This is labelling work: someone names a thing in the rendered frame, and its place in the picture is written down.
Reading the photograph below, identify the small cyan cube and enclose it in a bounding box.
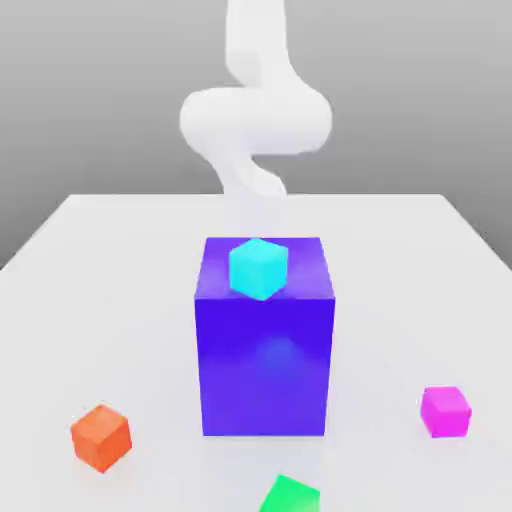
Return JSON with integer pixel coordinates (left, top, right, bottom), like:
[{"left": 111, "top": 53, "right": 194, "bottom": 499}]
[{"left": 228, "top": 237, "right": 290, "bottom": 302}]

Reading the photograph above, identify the small orange cube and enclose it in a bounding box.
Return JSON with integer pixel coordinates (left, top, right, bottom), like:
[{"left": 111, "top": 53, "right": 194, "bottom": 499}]
[{"left": 70, "top": 403, "right": 133, "bottom": 474}]

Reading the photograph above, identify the small green cube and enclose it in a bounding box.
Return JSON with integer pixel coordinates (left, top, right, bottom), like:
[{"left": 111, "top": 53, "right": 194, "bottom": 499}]
[{"left": 258, "top": 474, "right": 322, "bottom": 512}]

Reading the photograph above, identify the small magenta cube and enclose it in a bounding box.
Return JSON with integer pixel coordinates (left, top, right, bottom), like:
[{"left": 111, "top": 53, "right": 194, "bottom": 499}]
[{"left": 419, "top": 385, "right": 473, "bottom": 439}]

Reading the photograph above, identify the large purple box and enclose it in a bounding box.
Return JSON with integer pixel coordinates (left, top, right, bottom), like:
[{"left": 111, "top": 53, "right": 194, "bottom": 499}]
[{"left": 193, "top": 236, "right": 336, "bottom": 438}]

